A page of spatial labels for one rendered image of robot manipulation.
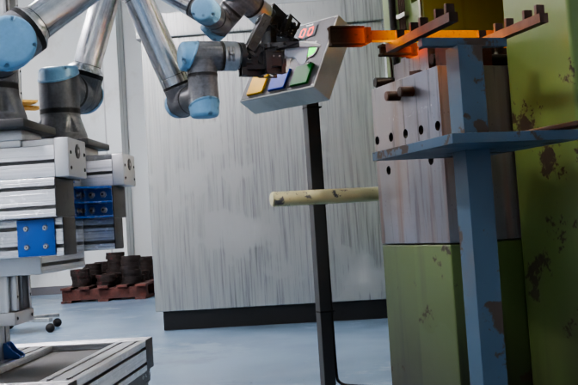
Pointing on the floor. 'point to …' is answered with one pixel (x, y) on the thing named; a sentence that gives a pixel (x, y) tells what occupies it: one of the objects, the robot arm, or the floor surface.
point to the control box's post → (319, 247)
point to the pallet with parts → (112, 279)
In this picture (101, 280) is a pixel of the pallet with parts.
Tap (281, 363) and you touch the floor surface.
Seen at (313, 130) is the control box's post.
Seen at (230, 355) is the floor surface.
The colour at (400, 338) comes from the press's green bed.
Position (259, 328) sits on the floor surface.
